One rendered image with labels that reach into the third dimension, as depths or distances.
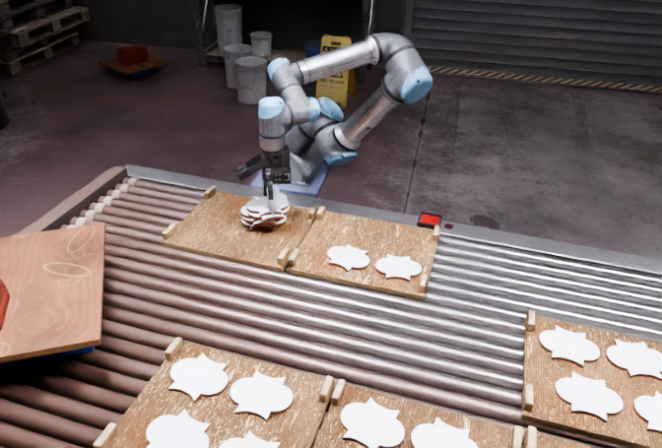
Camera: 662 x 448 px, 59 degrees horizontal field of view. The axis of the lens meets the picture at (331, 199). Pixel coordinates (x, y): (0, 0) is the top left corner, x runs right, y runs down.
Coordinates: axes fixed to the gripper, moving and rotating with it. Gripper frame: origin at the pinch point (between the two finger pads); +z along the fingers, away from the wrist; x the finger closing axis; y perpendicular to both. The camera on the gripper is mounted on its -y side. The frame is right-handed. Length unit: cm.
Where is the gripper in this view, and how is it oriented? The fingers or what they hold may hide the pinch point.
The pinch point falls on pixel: (267, 204)
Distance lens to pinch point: 190.9
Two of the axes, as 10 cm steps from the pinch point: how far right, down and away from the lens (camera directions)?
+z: -0.2, 8.6, 5.1
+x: -2.6, -5.0, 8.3
